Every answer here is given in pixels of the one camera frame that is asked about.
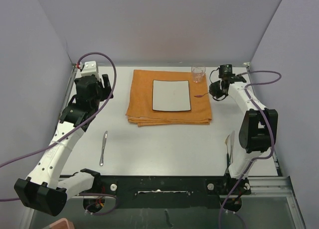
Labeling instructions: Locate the copper bowl spoon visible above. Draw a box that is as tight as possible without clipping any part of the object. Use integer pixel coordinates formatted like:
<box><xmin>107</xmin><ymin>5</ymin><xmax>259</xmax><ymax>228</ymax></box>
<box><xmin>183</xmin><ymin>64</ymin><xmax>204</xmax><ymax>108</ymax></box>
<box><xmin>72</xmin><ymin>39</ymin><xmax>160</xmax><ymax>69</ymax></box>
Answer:
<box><xmin>194</xmin><ymin>92</ymin><xmax>210</xmax><ymax>98</ymax></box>

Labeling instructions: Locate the clear drinking glass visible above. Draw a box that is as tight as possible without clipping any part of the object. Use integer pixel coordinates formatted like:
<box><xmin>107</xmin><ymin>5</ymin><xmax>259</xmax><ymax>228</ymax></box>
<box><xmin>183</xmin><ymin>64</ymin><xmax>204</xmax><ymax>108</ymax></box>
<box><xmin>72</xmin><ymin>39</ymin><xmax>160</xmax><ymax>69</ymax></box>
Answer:
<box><xmin>191</xmin><ymin>65</ymin><xmax>206</xmax><ymax>83</ymax></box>

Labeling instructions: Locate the orange cloth placemat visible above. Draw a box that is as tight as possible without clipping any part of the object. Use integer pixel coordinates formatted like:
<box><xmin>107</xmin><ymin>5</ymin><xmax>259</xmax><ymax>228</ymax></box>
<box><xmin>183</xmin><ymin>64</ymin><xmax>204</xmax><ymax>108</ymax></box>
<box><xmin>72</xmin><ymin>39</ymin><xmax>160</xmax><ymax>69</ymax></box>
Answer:
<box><xmin>126</xmin><ymin>70</ymin><xmax>213</xmax><ymax>126</ymax></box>

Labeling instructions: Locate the white square plate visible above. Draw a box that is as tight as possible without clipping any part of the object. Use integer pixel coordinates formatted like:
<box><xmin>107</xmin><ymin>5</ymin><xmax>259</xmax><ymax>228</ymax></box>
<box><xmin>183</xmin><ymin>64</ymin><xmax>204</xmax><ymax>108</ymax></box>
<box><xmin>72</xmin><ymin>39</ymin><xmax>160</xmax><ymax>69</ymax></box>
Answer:
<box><xmin>152</xmin><ymin>80</ymin><xmax>191</xmax><ymax>112</ymax></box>

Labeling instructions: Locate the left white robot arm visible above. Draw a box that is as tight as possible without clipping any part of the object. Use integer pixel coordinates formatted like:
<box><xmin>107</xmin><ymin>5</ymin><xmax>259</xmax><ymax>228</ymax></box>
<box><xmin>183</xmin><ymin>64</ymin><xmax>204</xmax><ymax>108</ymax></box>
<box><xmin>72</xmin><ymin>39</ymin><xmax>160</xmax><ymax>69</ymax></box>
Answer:
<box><xmin>14</xmin><ymin>74</ymin><xmax>113</xmax><ymax>216</ymax></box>

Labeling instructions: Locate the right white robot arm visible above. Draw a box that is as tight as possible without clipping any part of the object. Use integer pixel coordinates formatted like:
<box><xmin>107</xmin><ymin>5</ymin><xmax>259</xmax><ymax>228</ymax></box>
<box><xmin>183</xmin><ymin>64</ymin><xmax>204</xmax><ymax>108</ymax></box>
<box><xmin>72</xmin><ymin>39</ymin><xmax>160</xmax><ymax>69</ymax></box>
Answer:
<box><xmin>209</xmin><ymin>73</ymin><xmax>278</xmax><ymax>194</ymax></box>

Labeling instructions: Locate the silver butter knife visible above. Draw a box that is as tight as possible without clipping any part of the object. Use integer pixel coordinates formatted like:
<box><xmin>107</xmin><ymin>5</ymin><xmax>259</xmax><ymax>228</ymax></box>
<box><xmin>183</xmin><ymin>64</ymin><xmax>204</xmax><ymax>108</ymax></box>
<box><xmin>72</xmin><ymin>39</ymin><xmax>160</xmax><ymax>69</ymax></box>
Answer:
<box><xmin>99</xmin><ymin>131</ymin><xmax>108</xmax><ymax>167</ymax></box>

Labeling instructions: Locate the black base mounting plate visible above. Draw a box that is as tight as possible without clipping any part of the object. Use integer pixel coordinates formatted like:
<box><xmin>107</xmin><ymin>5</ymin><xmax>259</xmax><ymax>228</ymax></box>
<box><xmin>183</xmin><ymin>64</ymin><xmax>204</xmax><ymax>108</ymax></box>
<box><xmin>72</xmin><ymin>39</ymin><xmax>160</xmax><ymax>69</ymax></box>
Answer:
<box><xmin>83</xmin><ymin>175</ymin><xmax>251</xmax><ymax>213</ymax></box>

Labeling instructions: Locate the pink box corner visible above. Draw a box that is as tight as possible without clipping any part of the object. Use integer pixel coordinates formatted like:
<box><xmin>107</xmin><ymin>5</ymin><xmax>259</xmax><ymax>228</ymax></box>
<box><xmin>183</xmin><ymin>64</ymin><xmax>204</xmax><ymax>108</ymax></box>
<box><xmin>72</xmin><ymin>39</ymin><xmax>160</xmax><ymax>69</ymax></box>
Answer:
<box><xmin>43</xmin><ymin>218</ymin><xmax>75</xmax><ymax>229</ymax></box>

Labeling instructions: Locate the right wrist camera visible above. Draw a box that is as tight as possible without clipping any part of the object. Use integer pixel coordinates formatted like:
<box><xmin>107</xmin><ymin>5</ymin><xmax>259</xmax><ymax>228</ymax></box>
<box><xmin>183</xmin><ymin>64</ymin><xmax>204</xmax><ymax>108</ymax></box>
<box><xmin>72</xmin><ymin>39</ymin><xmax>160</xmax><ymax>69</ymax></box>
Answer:
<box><xmin>218</xmin><ymin>64</ymin><xmax>235</xmax><ymax>79</ymax></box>

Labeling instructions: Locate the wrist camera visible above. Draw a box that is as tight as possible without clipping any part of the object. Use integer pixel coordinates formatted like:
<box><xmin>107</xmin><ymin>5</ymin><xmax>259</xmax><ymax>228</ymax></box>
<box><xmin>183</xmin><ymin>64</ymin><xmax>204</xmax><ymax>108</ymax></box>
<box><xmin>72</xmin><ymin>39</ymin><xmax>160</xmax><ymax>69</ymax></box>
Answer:
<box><xmin>218</xmin><ymin>64</ymin><xmax>235</xmax><ymax>79</ymax></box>
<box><xmin>77</xmin><ymin>61</ymin><xmax>99</xmax><ymax>78</ymax></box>

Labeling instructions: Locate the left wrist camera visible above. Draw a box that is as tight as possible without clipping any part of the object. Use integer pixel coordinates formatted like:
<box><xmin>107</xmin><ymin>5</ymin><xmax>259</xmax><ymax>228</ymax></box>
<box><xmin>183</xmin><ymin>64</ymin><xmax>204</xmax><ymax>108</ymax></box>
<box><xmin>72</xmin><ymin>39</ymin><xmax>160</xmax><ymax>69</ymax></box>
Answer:
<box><xmin>77</xmin><ymin>61</ymin><xmax>99</xmax><ymax>78</ymax></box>

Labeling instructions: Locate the green handled silver knife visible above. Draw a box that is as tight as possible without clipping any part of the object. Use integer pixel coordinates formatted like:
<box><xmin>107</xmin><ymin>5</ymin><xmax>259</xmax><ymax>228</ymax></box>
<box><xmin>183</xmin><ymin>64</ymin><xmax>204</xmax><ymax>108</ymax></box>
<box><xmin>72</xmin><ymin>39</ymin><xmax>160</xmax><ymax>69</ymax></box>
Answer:
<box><xmin>230</xmin><ymin>130</ymin><xmax>235</xmax><ymax>163</ymax></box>

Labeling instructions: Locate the green handled gold fork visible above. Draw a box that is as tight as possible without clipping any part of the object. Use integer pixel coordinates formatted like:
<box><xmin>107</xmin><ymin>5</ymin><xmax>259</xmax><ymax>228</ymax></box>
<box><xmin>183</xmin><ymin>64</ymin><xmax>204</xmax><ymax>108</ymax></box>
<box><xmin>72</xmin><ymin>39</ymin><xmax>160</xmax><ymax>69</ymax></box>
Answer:
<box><xmin>224</xmin><ymin>135</ymin><xmax>230</xmax><ymax>171</ymax></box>

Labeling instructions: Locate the aluminium frame rail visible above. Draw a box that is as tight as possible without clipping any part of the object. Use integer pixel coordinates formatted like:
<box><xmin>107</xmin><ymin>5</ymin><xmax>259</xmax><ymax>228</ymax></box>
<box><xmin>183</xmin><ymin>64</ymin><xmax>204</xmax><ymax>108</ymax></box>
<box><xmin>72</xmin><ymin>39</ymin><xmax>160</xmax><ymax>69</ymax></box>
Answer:
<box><xmin>20</xmin><ymin>176</ymin><xmax>305</xmax><ymax>229</ymax></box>

